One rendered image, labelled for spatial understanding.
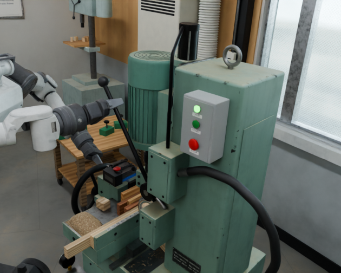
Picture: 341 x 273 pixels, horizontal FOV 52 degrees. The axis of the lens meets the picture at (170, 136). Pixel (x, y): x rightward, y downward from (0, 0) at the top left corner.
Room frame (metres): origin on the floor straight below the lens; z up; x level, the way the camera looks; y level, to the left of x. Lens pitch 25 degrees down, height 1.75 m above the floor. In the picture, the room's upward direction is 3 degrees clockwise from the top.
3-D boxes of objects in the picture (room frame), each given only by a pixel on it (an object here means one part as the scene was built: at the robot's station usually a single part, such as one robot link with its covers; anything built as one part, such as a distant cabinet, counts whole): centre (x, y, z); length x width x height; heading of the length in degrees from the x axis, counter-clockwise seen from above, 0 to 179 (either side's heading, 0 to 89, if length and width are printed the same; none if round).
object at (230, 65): (0.95, -0.15, 1.55); 0.06 x 0.02 x 0.07; 49
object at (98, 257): (1.22, 0.14, 0.87); 0.61 x 0.30 x 0.06; 139
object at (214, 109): (0.83, -0.08, 1.40); 0.10 x 0.06 x 0.16; 49
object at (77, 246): (1.08, 0.12, 0.92); 0.60 x 0.02 x 0.04; 139
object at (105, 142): (2.63, 0.59, 0.32); 0.66 x 0.57 x 0.64; 129
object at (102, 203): (1.14, 0.25, 0.92); 0.04 x 0.04 x 0.03; 54
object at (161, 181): (0.89, 0.00, 1.23); 0.09 x 0.08 x 0.15; 49
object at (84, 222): (1.02, 0.29, 0.92); 0.14 x 0.09 x 0.04; 49
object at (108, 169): (1.27, 0.21, 0.99); 0.13 x 0.11 x 0.06; 139
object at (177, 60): (1.05, -0.04, 1.54); 0.08 x 0.08 x 0.17; 49
